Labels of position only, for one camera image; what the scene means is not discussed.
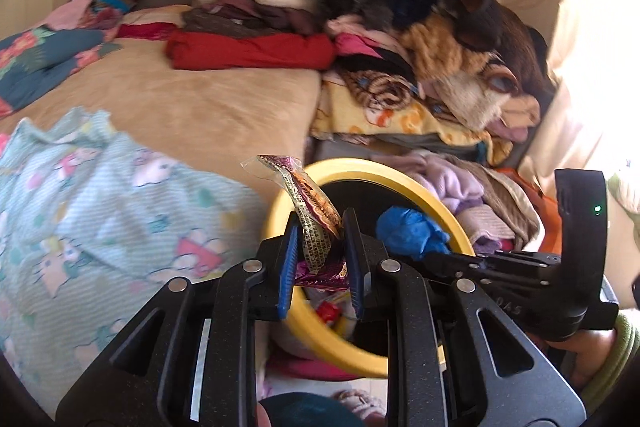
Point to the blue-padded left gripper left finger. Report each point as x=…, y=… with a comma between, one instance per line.
x=279, y=257

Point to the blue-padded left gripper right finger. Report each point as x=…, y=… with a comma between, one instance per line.
x=362, y=253

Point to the blue plastic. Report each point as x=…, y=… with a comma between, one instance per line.
x=411, y=233

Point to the red strawberry snack wrapper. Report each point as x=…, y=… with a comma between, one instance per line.
x=329, y=313

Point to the green sleeve forearm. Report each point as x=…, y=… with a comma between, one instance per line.
x=625, y=348

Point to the yellow-rimmed black trash bin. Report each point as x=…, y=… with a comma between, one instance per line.
x=302, y=320

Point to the right hand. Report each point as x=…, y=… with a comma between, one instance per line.
x=591, y=350

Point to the left hand with painted nails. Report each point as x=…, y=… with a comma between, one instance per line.
x=262, y=417

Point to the dark red snack wrapper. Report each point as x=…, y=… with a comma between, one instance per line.
x=333, y=276

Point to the lilac fluffy garment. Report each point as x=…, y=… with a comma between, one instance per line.
x=454, y=187

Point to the yellow cartoon blanket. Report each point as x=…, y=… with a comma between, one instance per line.
x=338, y=115

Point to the tiger striped garment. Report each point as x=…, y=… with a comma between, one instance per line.
x=370, y=88

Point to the light blue cartoon cat sheet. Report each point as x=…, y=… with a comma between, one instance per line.
x=93, y=224

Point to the red folded garment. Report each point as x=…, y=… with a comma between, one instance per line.
x=191, y=50

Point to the striped colourful pillow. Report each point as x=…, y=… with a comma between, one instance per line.
x=117, y=1

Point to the blue floral pink quilt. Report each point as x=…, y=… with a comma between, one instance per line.
x=38, y=59

